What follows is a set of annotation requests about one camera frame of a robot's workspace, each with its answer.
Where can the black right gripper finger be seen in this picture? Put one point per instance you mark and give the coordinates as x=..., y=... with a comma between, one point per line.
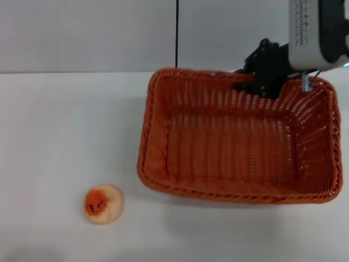
x=248, y=86
x=245, y=71

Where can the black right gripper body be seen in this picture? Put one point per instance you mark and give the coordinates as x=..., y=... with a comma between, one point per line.
x=271, y=68

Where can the orange woven plastic basket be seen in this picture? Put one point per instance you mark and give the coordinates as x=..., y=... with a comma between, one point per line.
x=231, y=152

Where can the round bread bun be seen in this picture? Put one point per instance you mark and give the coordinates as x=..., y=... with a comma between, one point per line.
x=110, y=204

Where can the metal standoff bolt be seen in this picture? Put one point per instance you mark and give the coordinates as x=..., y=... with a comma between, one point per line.
x=306, y=82

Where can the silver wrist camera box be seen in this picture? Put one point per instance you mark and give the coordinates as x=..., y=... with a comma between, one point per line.
x=304, y=32

